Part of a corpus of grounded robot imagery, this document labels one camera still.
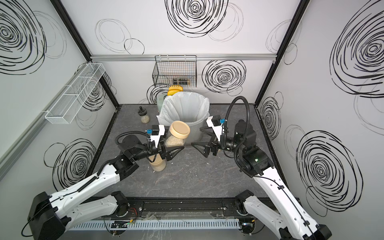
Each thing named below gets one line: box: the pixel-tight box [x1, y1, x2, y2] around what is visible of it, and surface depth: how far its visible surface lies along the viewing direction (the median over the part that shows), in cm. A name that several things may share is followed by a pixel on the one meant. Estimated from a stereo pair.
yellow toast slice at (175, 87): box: [168, 85, 184, 91], surface depth 104 cm
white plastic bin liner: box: [156, 91, 210, 128], surface depth 91 cm
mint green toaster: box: [156, 92, 168, 116], surface depth 104 cm
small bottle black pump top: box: [137, 106, 148, 116], surface depth 104 cm
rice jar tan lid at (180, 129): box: [169, 120, 191, 140], surface depth 58 cm
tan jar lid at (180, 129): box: [169, 120, 191, 139], surface depth 58 cm
